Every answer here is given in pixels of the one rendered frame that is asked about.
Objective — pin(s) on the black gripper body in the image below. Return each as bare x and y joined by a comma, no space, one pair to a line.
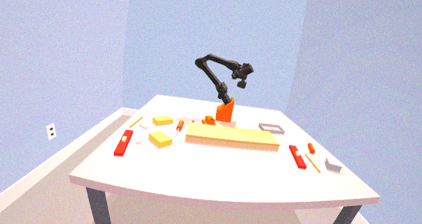
242,84

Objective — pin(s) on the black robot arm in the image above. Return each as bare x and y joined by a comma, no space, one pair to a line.
232,65

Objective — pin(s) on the orange-handled awl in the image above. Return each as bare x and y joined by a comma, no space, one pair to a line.
311,149
180,126

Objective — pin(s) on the red flat bar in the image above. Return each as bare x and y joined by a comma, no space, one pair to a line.
298,159
123,143

